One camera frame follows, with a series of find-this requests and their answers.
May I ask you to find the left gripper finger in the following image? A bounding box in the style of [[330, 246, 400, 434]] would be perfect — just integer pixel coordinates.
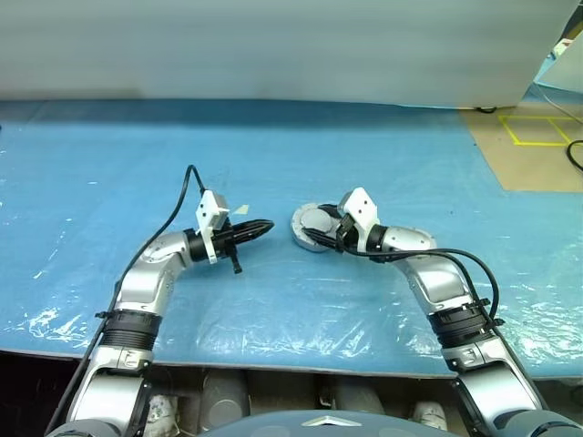
[[236, 226, 275, 247], [233, 219, 276, 236]]

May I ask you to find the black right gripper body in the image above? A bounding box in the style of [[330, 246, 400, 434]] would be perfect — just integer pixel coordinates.
[[335, 213, 362, 256]]

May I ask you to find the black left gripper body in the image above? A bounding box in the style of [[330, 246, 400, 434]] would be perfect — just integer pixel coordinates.
[[213, 224, 243, 276]]

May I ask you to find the silver motor lid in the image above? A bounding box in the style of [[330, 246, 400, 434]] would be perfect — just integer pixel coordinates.
[[291, 203, 343, 242]]

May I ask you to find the blue plastic table cover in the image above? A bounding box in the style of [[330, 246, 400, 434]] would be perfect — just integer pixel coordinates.
[[0, 98, 583, 379]]

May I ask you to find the grey rounded shape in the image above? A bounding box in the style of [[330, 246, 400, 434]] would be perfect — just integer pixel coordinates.
[[325, 380, 387, 415], [202, 371, 251, 429]]

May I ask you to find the white backdrop board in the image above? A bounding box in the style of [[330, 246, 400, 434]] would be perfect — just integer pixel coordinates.
[[0, 0, 582, 110]]

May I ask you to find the white shoe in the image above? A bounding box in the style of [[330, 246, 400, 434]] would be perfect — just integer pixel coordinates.
[[412, 402, 451, 432], [148, 391, 182, 433]]

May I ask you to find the grey robot torso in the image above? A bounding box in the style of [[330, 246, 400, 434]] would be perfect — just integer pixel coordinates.
[[195, 409, 414, 437]]

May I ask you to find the pale blue sheet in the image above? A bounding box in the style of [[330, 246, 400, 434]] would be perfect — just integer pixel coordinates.
[[530, 38, 583, 90]]

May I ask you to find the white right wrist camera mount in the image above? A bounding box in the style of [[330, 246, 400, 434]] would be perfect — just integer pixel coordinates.
[[337, 186, 380, 252]]

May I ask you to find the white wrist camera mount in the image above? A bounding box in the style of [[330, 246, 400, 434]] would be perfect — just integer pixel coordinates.
[[337, 186, 380, 252], [194, 189, 231, 266]]

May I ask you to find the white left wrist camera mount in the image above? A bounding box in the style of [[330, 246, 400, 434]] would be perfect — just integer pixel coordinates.
[[194, 189, 231, 266]]

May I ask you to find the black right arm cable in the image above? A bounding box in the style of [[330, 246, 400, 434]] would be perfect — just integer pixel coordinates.
[[350, 247, 547, 411]]

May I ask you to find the black floor cable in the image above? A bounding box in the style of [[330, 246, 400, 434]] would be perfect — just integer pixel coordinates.
[[566, 138, 583, 173]]

